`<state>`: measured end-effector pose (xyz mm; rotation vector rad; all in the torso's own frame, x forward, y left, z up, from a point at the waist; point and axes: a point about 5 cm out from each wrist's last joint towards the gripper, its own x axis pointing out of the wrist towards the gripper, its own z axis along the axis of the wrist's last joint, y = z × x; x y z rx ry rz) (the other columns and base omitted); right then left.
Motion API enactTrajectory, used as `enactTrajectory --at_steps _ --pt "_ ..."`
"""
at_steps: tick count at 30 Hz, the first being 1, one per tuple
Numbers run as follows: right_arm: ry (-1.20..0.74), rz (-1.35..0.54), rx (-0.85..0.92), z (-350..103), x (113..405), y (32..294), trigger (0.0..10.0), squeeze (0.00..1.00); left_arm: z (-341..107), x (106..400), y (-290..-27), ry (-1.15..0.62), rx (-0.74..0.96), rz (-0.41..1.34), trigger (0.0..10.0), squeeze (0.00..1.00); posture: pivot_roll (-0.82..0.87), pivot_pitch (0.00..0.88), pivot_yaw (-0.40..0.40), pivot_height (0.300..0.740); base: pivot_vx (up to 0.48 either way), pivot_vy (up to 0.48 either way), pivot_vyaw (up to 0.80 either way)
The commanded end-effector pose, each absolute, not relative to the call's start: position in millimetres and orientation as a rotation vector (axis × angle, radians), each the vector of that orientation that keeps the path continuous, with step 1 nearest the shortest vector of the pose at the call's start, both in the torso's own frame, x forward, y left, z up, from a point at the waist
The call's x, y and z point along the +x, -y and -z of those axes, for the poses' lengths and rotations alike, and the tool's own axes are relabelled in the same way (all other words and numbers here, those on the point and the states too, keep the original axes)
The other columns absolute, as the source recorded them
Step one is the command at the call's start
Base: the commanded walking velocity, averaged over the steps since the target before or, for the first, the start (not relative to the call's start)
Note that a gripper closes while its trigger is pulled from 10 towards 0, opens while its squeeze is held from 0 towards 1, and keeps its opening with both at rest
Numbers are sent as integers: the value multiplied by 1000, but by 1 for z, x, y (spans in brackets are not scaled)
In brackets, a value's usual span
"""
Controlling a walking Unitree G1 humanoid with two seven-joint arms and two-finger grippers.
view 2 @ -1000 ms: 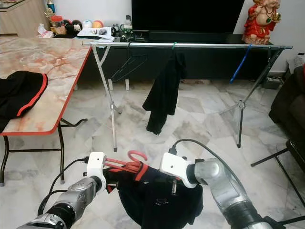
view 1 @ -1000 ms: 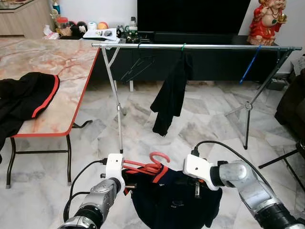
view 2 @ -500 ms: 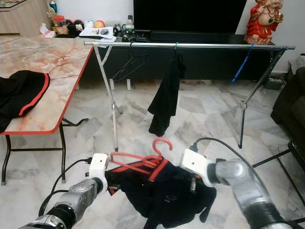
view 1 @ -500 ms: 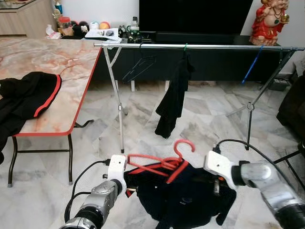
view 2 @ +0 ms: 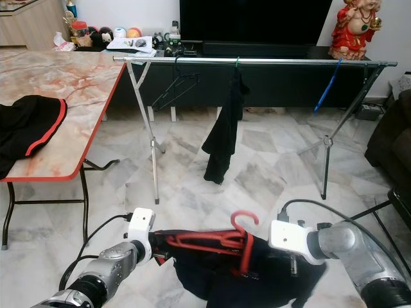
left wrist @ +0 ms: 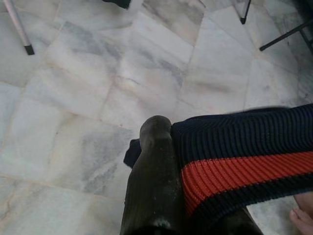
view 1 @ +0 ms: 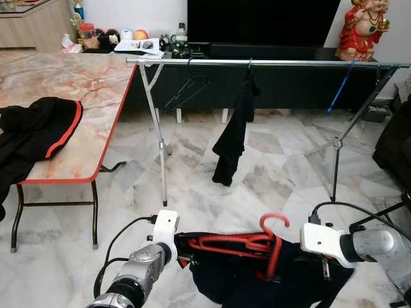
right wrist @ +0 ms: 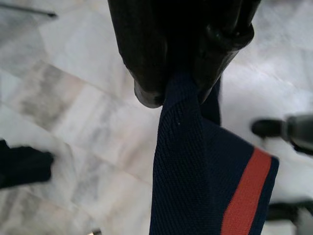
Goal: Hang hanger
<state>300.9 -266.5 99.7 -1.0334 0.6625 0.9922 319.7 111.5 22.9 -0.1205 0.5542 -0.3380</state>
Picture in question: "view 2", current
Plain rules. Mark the red plastic clothes hanger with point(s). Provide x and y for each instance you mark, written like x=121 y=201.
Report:
x=199 y=240

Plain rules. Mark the navy shorts with red trim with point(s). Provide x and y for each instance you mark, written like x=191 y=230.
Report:
x=231 y=289

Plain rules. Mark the black shirt with red trim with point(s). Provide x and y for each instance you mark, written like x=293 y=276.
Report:
x=32 y=128

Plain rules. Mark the blue plastic clothes hanger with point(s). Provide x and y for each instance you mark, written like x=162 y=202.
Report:
x=326 y=93

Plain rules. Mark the green clothes hanger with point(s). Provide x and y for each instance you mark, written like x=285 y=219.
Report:
x=237 y=62

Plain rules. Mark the black folding chair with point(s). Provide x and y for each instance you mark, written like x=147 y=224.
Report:
x=382 y=206

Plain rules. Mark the black low television console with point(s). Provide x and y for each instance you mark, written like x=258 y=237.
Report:
x=276 y=88

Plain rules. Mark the marble pattern folding table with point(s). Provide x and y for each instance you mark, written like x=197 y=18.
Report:
x=77 y=80

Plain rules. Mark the orange and red ball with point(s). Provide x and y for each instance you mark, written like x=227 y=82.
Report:
x=133 y=33

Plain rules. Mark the clear bottle with green label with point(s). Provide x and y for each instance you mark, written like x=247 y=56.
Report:
x=173 y=32

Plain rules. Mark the black mouse ear toys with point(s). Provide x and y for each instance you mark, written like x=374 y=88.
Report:
x=99 y=38

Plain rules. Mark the teal and white ball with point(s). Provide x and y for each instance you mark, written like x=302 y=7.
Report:
x=119 y=33

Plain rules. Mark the black soundbar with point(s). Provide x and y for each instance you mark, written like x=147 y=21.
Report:
x=257 y=49

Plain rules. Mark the pink white tissue box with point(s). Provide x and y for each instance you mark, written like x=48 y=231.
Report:
x=63 y=43

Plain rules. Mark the clear jar with red lid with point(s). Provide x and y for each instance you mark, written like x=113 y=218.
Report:
x=79 y=35

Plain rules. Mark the red laughing Buddha statue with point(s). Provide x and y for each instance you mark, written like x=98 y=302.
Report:
x=353 y=38

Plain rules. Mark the black flat screen television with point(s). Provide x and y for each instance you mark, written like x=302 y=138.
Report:
x=257 y=22

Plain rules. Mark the gold and blue trophy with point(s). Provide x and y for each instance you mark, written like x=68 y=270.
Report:
x=70 y=10

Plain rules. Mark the light wooden sideboard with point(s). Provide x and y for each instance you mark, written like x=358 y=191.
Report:
x=32 y=24

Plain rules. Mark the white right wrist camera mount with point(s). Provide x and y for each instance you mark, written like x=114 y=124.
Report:
x=292 y=237

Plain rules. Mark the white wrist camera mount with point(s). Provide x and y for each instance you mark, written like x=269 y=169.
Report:
x=141 y=223
x=292 y=237

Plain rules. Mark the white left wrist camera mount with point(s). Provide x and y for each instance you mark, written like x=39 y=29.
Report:
x=141 y=223

